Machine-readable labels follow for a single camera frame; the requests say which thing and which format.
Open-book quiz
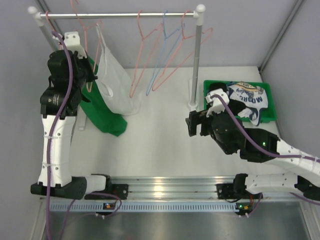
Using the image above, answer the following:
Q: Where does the white tank top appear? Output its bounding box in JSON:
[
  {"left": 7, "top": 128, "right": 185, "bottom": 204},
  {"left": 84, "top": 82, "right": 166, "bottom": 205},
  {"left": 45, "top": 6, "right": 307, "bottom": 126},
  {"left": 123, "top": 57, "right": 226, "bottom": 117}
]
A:
[{"left": 96, "top": 25, "right": 140, "bottom": 116}]

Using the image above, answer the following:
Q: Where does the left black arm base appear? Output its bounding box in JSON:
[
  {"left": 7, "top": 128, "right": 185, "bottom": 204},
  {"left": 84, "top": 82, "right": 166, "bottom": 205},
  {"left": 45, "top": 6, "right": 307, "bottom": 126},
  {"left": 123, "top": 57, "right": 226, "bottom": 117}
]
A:
[{"left": 84, "top": 184, "right": 129, "bottom": 200}]

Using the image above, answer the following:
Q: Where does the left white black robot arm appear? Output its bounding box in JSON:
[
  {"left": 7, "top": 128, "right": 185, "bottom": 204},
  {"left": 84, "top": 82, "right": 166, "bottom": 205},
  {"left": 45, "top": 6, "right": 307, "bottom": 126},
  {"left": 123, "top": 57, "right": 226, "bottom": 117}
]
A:
[{"left": 30, "top": 50, "right": 113, "bottom": 200}]

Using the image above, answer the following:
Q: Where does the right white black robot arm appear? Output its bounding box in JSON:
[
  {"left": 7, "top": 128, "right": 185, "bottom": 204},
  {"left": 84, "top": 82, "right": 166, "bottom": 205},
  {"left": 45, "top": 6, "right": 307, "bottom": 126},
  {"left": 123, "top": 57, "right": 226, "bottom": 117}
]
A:
[{"left": 185, "top": 110, "right": 320, "bottom": 201}]

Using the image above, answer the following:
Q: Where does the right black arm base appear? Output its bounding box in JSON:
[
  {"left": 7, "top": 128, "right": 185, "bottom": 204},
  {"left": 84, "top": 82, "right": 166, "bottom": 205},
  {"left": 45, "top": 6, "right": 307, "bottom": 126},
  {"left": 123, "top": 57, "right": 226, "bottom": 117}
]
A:
[{"left": 216, "top": 183, "right": 259, "bottom": 203}]

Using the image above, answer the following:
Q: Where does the pink hanger with green top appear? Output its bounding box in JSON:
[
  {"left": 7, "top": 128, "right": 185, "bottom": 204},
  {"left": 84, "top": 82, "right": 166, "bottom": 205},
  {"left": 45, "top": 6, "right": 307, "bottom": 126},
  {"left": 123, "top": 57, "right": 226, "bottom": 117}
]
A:
[{"left": 45, "top": 10, "right": 65, "bottom": 50}]

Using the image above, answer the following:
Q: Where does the green tank top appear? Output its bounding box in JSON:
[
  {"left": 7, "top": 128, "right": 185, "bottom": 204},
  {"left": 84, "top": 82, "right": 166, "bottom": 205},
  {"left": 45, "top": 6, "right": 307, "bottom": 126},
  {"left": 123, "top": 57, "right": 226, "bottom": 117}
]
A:
[{"left": 79, "top": 56, "right": 128, "bottom": 137}]

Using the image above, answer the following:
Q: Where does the blue hanger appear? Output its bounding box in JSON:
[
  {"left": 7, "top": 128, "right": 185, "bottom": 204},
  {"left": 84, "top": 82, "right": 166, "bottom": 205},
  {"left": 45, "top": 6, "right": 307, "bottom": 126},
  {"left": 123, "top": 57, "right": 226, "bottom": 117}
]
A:
[{"left": 145, "top": 10, "right": 182, "bottom": 96}]

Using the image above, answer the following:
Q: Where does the black garment in bin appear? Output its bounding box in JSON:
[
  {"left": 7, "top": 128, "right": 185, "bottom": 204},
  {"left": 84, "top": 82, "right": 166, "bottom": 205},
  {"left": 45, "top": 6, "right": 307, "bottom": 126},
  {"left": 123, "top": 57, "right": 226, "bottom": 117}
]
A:
[{"left": 209, "top": 82, "right": 246, "bottom": 116}]

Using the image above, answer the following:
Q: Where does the white blue printed jersey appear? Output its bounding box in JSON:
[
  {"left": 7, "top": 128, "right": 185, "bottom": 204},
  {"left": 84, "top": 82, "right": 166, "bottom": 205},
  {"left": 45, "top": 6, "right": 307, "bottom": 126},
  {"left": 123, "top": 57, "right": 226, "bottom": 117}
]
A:
[{"left": 227, "top": 81, "right": 269, "bottom": 126}]

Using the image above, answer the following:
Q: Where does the silver clothes rack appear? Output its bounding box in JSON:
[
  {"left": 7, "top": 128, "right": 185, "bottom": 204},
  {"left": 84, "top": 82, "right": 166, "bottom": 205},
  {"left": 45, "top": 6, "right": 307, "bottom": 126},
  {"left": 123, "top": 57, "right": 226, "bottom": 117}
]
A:
[{"left": 27, "top": 4, "right": 206, "bottom": 110}]

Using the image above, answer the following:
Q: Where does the green plastic bin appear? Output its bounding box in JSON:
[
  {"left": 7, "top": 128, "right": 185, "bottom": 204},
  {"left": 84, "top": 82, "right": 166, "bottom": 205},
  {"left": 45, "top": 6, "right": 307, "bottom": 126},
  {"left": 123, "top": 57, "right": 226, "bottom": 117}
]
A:
[{"left": 203, "top": 80, "right": 277, "bottom": 123}]

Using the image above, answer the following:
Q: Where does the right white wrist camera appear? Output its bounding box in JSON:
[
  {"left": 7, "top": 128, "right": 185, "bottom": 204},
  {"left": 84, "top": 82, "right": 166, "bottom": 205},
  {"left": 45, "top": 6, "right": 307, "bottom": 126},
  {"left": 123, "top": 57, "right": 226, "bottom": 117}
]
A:
[{"left": 205, "top": 88, "right": 230, "bottom": 118}]

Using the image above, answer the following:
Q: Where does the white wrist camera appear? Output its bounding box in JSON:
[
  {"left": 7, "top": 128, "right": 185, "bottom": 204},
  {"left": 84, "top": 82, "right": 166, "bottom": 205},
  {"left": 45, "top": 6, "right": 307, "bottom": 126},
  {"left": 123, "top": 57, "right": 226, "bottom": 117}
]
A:
[
  {"left": 205, "top": 88, "right": 230, "bottom": 118},
  {"left": 58, "top": 31, "right": 88, "bottom": 60}
]

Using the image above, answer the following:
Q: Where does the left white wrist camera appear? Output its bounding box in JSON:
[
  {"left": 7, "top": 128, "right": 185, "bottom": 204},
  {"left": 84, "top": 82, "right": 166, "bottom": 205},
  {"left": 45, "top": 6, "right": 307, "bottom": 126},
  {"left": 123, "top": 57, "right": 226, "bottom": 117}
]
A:
[{"left": 58, "top": 31, "right": 88, "bottom": 60}]

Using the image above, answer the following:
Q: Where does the aluminium mounting rail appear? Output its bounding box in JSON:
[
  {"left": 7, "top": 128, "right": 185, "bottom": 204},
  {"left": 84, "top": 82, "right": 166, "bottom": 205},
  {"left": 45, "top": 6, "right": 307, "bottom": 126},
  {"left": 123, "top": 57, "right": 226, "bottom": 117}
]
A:
[{"left": 30, "top": 173, "right": 303, "bottom": 201}]

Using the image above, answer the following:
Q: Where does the grey slotted cable duct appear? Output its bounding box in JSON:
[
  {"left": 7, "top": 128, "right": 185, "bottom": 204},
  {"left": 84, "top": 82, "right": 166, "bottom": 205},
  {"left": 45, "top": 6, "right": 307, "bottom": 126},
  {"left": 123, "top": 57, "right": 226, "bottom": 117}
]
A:
[{"left": 49, "top": 201, "right": 252, "bottom": 213}]

